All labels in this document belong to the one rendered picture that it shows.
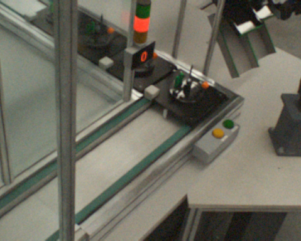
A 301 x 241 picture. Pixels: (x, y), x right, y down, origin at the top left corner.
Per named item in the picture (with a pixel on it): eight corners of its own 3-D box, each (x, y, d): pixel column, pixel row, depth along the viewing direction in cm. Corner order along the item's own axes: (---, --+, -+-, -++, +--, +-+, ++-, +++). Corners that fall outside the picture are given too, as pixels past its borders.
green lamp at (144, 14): (153, 16, 164) (154, 3, 161) (143, 21, 161) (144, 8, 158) (141, 9, 167) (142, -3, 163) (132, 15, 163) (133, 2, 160)
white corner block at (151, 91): (159, 96, 195) (160, 89, 193) (151, 102, 193) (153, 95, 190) (150, 91, 198) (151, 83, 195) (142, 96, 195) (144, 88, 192)
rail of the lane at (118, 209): (239, 116, 204) (246, 96, 197) (88, 253, 151) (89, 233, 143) (229, 109, 207) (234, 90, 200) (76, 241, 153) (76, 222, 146)
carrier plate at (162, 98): (225, 98, 198) (227, 94, 197) (191, 127, 184) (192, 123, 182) (179, 71, 209) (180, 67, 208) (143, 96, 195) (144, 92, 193)
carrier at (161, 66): (176, 69, 210) (181, 46, 202) (140, 95, 196) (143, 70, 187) (134, 45, 221) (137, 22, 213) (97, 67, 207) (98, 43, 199)
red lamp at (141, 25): (151, 28, 167) (153, 16, 164) (141, 33, 164) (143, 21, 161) (140, 22, 170) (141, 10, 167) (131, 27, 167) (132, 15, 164)
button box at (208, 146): (237, 135, 189) (240, 124, 185) (207, 165, 177) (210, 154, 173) (222, 127, 193) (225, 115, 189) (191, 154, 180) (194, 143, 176)
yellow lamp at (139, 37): (149, 40, 171) (151, 28, 168) (140, 46, 168) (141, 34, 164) (139, 34, 173) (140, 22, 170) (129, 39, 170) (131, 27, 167)
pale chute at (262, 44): (269, 54, 218) (276, 52, 214) (250, 64, 211) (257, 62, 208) (246, -4, 216) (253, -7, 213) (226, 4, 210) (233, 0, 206)
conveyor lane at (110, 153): (221, 114, 204) (226, 96, 198) (75, 240, 153) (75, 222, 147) (168, 82, 217) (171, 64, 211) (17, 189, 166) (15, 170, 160)
